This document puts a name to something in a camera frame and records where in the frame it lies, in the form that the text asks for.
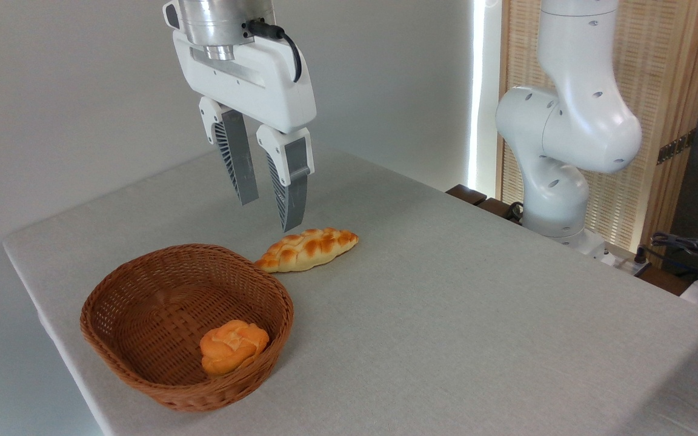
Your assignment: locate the brown wicker basket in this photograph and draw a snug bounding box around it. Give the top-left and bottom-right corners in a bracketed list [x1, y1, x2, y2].
[80, 243, 294, 413]

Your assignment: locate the metal screen hinge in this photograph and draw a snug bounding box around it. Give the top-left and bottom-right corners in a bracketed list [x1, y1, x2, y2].
[657, 129, 697, 165]

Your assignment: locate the round orange bread roll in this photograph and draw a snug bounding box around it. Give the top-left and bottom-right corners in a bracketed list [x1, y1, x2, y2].
[199, 320, 270, 376]

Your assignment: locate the light wooden slat screen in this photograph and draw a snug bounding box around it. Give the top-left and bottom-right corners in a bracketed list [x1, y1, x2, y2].
[497, 0, 698, 262]

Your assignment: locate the dark brown wooden block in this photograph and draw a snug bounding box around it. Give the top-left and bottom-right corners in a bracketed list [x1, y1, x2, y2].
[476, 197, 523, 225]
[446, 184, 488, 206]

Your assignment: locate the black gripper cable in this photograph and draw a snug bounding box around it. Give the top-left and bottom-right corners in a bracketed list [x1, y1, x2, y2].
[245, 19, 303, 84]

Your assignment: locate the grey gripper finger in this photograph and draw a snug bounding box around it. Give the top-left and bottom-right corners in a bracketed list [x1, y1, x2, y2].
[199, 96, 259, 206]
[256, 125, 315, 233]

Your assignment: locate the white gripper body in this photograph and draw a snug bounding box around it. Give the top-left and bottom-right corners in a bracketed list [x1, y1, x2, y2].
[171, 30, 317, 135]

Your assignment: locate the white power strip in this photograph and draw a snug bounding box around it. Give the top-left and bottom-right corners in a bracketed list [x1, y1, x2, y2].
[591, 241, 653, 277]

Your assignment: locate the black cable bundle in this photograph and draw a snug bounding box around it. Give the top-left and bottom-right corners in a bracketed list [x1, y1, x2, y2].
[635, 231, 698, 286]

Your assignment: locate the long braided bread loaf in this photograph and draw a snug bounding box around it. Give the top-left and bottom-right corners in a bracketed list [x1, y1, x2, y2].
[255, 228, 360, 274]

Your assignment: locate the grey tablecloth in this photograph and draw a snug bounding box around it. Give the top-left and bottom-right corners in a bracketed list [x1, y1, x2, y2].
[2, 142, 698, 436]

